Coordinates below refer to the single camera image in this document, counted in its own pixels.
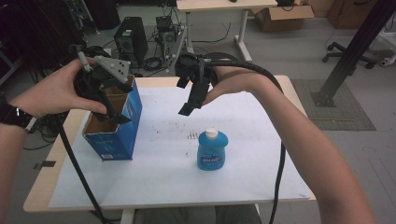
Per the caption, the black wristband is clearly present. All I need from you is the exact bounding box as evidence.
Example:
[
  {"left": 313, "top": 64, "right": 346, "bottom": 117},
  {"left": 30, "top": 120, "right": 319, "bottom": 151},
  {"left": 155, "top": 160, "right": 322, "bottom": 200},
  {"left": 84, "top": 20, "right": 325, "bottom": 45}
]
[{"left": 0, "top": 100, "right": 37, "bottom": 133}]

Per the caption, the blue cardboard box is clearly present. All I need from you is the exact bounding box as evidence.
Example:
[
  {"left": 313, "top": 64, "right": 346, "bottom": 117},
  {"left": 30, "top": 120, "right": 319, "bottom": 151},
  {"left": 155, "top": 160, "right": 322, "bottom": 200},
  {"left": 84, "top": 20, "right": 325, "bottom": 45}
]
[{"left": 81, "top": 74, "right": 144, "bottom": 162}]

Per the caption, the open brown cardboard box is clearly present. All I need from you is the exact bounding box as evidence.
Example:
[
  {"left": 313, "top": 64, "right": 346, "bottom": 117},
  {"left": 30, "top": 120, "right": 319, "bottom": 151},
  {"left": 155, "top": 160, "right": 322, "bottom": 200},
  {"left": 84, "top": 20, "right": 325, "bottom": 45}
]
[{"left": 249, "top": 4, "right": 316, "bottom": 33}]

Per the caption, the open-frame black computer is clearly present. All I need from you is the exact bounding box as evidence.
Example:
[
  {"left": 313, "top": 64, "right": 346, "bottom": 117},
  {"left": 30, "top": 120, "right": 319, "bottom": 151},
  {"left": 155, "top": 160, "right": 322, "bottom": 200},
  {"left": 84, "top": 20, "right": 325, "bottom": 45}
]
[{"left": 154, "top": 15, "right": 179, "bottom": 49}]

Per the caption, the black metal stand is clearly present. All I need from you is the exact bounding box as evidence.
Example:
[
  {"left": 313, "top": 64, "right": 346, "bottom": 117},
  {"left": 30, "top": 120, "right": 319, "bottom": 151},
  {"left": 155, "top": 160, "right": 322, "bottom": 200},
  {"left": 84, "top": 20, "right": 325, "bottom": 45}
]
[{"left": 310, "top": 0, "right": 396, "bottom": 108}]

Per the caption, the black office chair base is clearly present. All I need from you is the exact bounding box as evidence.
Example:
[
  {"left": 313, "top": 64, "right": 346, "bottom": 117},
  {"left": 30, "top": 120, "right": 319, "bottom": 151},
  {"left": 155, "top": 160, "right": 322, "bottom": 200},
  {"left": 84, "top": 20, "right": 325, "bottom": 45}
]
[{"left": 321, "top": 41, "right": 378, "bottom": 70}]

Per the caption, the black computer tower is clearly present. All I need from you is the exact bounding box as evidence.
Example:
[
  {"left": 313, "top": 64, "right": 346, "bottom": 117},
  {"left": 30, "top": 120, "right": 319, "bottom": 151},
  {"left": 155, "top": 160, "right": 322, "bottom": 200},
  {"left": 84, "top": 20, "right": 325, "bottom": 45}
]
[{"left": 113, "top": 16, "right": 149, "bottom": 67}]

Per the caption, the brown wooden cabinet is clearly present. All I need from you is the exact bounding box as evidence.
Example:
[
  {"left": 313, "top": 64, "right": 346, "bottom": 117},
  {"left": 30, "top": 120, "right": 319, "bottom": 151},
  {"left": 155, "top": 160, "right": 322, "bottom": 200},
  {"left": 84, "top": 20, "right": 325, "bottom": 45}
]
[{"left": 326, "top": 0, "right": 380, "bottom": 31}]

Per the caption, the black tape strip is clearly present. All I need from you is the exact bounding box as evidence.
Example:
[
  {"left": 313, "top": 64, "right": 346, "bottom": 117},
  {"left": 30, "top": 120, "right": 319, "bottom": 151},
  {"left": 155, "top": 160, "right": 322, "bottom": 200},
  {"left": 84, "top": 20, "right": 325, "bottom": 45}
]
[{"left": 33, "top": 160, "right": 57, "bottom": 171}]

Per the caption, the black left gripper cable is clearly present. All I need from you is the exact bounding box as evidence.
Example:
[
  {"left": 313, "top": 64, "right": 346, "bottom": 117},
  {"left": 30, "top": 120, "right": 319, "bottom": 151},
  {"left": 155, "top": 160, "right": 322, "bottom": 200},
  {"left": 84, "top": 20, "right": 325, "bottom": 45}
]
[{"left": 51, "top": 112, "right": 110, "bottom": 224}]

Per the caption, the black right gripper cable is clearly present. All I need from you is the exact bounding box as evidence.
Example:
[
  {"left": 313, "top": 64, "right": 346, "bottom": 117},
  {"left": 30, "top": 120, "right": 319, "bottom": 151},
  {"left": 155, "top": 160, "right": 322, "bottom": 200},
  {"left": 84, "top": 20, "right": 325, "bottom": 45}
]
[{"left": 204, "top": 59, "right": 288, "bottom": 224}]

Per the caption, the person's left hand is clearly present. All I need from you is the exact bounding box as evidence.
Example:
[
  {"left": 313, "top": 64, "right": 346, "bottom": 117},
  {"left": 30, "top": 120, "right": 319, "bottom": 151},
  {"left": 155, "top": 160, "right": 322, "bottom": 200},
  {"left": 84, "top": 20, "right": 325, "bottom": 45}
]
[{"left": 8, "top": 57, "right": 108, "bottom": 119}]

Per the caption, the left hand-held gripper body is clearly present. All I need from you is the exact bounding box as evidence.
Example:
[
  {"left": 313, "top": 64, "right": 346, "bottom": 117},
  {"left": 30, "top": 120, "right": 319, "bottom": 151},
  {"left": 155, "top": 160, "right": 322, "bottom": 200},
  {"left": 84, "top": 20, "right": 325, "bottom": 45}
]
[{"left": 68, "top": 44, "right": 135, "bottom": 104}]

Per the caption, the blue bottle with white cap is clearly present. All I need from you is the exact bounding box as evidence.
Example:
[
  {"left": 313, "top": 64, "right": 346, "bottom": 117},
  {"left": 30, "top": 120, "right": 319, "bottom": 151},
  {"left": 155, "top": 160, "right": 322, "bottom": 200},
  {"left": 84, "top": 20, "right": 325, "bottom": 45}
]
[{"left": 196, "top": 127, "right": 230, "bottom": 172}]

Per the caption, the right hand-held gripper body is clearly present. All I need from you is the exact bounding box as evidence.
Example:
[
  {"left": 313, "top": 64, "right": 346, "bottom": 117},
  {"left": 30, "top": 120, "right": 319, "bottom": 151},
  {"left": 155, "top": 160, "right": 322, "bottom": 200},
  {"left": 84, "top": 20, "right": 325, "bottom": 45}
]
[{"left": 174, "top": 51, "right": 219, "bottom": 90}]

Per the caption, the person's right hand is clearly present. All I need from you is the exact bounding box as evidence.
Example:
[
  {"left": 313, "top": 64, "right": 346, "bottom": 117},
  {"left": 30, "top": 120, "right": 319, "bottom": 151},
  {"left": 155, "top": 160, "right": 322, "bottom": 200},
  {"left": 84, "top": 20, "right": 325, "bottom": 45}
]
[{"left": 202, "top": 65, "right": 265, "bottom": 107}]

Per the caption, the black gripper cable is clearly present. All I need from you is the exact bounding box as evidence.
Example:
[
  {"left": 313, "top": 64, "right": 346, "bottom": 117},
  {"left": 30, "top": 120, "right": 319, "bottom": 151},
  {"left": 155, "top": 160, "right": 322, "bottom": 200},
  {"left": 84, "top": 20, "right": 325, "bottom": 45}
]
[
  {"left": 51, "top": 112, "right": 110, "bottom": 224},
  {"left": 204, "top": 59, "right": 288, "bottom": 224}
]

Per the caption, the white-legged desk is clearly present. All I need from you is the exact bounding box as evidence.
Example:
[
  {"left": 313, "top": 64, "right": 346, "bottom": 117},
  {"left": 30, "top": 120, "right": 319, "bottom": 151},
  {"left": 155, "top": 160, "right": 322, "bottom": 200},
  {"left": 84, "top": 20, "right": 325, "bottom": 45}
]
[{"left": 176, "top": 0, "right": 278, "bottom": 63}]

